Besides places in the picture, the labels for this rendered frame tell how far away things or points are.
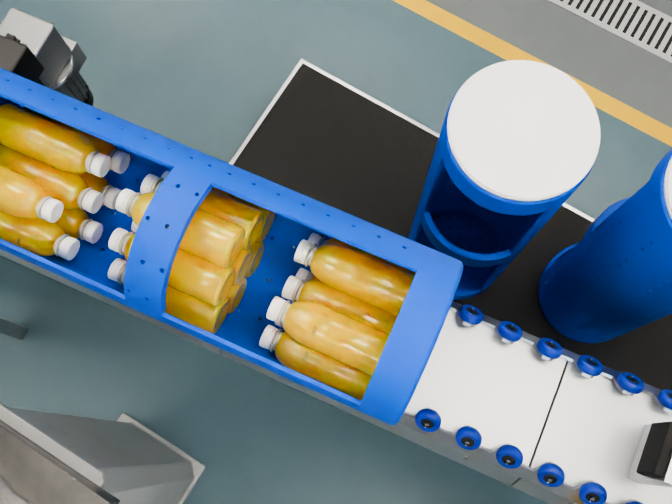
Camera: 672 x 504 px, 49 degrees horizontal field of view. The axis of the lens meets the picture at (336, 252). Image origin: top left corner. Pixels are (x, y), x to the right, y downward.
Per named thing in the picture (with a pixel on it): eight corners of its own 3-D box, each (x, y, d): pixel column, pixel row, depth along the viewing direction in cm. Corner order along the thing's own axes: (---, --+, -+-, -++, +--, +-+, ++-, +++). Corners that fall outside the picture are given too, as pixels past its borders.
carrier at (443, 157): (406, 205, 224) (405, 298, 217) (444, 58, 140) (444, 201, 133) (501, 209, 224) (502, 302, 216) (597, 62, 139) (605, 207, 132)
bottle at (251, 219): (256, 214, 119) (151, 169, 121) (241, 254, 120) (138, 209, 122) (269, 209, 125) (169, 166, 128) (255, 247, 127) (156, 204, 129)
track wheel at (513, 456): (526, 459, 125) (527, 450, 126) (501, 448, 125) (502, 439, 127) (515, 474, 127) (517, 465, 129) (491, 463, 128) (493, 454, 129)
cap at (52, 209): (41, 201, 121) (51, 206, 121) (56, 194, 124) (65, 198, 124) (38, 222, 123) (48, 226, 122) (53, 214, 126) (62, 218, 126)
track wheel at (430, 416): (443, 422, 126) (445, 414, 128) (418, 411, 127) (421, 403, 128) (434, 438, 129) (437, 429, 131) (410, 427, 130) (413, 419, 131)
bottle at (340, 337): (382, 375, 120) (276, 327, 123) (400, 335, 120) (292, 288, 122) (379, 384, 113) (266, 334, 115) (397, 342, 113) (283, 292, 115)
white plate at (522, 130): (447, 56, 139) (447, 60, 140) (447, 197, 131) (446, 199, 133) (597, 61, 138) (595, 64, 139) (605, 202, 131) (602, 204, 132)
